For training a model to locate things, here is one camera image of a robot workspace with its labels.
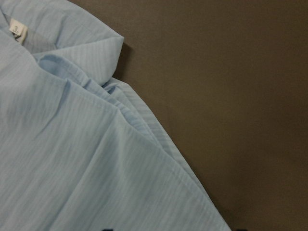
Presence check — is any light blue button shirt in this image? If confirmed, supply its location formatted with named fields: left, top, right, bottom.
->
left=0, top=0, right=229, bottom=231

